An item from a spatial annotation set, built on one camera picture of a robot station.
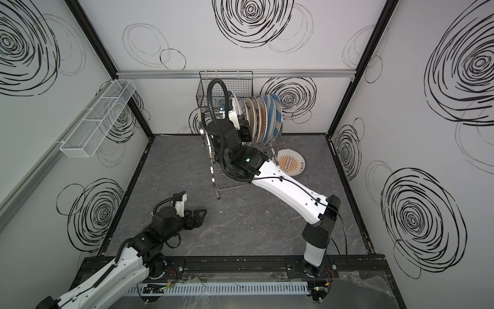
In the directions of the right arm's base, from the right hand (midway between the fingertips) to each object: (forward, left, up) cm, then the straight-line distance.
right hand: (240, 114), depth 65 cm
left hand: (-18, +18, -38) cm, 46 cm away
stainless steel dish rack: (-1, -12, -13) cm, 18 cm away
